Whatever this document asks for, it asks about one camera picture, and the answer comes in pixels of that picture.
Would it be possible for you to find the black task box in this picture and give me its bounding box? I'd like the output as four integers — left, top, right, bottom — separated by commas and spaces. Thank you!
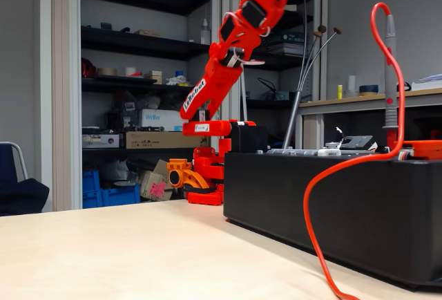
223, 151, 442, 292

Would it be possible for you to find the black latch bracket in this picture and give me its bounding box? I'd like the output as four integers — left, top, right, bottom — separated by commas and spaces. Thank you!
336, 135, 379, 152

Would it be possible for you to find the white crumpled cloth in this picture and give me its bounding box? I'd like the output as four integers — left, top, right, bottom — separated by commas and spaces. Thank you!
166, 75, 190, 87

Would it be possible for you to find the white Weller box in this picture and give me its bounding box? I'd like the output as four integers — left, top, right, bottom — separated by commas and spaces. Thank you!
139, 109, 184, 132

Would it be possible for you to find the stack of books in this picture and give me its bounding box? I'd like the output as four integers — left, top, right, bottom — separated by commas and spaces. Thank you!
266, 32, 307, 55

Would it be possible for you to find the dark jacket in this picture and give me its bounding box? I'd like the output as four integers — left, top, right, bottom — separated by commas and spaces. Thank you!
0, 178, 50, 216

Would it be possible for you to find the small brown cardboard box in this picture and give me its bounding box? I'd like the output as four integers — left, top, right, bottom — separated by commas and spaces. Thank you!
153, 159, 171, 176

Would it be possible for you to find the low blue plastic crate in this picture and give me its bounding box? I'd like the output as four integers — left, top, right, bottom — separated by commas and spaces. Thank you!
99, 184, 141, 207

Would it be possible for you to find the grey white flat box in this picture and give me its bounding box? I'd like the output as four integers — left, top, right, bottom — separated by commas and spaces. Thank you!
81, 133, 124, 149

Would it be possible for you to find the multicolour ribbon cable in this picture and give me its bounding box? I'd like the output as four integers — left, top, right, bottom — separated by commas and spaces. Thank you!
396, 147, 415, 162

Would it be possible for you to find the grey crumpled plastic bag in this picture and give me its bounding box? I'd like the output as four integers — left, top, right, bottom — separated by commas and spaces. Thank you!
102, 160, 139, 187

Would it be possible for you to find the blue metal frame chair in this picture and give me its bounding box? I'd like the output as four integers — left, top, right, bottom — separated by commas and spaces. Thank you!
0, 141, 29, 183

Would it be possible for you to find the red display module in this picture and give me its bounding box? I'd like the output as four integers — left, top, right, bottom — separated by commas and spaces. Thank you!
402, 140, 442, 160

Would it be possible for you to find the red rounded object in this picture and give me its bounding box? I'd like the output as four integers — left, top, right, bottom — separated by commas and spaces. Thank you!
81, 57, 97, 79

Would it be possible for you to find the long brown cardboard box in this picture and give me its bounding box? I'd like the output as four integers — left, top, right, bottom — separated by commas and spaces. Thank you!
125, 131, 211, 149

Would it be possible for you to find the cardboard box pink sticker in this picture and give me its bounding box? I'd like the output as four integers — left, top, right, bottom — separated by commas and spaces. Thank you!
140, 170, 173, 201

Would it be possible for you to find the red probe cable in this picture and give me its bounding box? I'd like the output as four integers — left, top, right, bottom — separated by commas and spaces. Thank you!
302, 1, 407, 300

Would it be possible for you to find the grey metal hinged lid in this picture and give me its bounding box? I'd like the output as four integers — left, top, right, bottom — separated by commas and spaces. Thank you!
265, 140, 343, 157

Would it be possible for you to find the orange printed clamp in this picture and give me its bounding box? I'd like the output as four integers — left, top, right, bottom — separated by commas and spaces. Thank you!
166, 158, 211, 190

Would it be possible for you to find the wooden top desk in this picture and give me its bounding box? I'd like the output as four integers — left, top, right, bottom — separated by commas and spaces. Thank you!
296, 87, 442, 151

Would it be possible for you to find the white paper stack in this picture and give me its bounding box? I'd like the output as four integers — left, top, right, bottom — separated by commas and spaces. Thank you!
412, 73, 442, 91

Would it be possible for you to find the white plastic bottle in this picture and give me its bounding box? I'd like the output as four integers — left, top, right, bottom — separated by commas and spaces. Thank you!
200, 18, 211, 46

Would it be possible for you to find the small wooden box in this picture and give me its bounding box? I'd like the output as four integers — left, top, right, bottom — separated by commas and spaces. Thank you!
144, 70, 163, 85

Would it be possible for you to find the tall blue plastic crate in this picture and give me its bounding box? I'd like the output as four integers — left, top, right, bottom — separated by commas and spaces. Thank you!
81, 170, 102, 209

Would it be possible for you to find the grey test probe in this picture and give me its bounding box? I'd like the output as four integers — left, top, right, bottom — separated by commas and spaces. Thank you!
381, 12, 398, 152

